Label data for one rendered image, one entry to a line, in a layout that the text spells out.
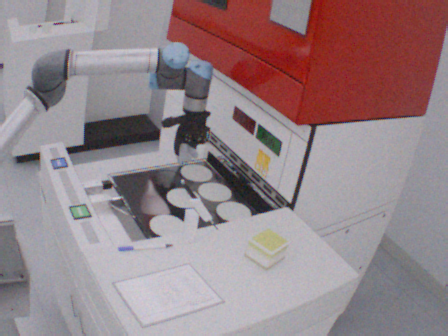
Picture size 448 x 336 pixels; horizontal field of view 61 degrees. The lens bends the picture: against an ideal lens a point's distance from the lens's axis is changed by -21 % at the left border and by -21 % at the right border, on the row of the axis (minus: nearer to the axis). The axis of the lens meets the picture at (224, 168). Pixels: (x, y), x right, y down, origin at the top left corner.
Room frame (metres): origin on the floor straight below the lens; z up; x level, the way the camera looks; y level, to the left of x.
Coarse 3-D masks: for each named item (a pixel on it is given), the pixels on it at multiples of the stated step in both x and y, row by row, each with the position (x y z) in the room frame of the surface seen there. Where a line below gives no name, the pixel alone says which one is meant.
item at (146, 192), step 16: (112, 176) 1.20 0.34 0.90; (128, 176) 1.22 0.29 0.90; (144, 176) 1.24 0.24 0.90; (160, 176) 1.26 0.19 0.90; (176, 176) 1.28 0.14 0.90; (128, 192) 1.14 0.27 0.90; (144, 192) 1.16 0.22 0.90; (160, 192) 1.17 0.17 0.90; (144, 208) 1.08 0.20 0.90; (160, 208) 1.09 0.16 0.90; (176, 208) 1.11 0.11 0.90; (192, 208) 1.13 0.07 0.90; (208, 208) 1.14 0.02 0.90; (144, 224) 1.00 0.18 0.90; (208, 224) 1.07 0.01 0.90
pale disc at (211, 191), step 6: (204, 186) 1.25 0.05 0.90; (210, 186) 1.26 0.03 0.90; (216, 186) 1.27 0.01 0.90; (222, 186) 1.27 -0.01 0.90; (204, 192) 1.22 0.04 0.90; (210, 192) 1.23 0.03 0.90; (216, 192) 1.23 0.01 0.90; (222, 192) 1.24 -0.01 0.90; (228, 192) 1.25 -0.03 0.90; (210, 198) 1.20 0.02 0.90; (216, 198) 1.20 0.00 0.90; (222, 198) 1.21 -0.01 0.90; (228, 198) 1.22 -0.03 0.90
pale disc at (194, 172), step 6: (186, 168) 1.34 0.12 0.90; (192, 168) 1.35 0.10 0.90; (198, 168) 1.35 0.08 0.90; (204, 168) 1.36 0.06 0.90; (186, 174) 1.30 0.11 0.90; (192, 174) 1.31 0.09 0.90; (198, 174) 1.32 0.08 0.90; (204, 174) 1.32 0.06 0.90; (210, 174) 1.33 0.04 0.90; (198, 180) 1.28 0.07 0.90; (204, 180) 1.29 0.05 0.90
